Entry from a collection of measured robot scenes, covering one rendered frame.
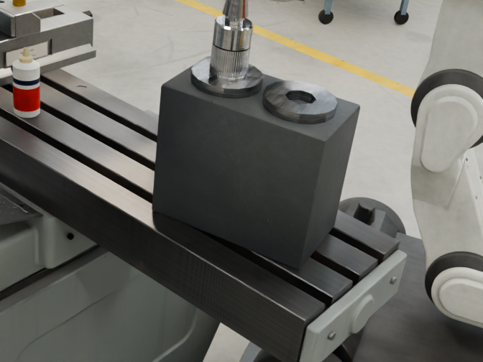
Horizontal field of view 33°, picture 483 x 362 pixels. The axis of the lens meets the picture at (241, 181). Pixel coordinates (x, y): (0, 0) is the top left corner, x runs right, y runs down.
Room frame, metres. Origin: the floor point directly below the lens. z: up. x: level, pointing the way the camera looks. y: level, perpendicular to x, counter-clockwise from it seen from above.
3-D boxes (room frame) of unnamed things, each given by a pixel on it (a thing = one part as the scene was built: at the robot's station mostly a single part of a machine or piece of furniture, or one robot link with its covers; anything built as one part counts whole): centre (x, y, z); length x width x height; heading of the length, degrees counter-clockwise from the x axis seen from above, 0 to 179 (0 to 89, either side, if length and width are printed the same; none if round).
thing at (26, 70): (1.13, 0.35, 1.02); 0.04 x 0.04 x 0.11
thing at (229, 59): (0.94, 0.04, 1.19); 0.05 x 0.05 x 0.06
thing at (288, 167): (0.92, -0.01, 1.07); 0.22 x 0.12 x 0.20; 67
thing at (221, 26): (0.94, 0.04, 1.23); 0.05 x 0.05 x 0.01
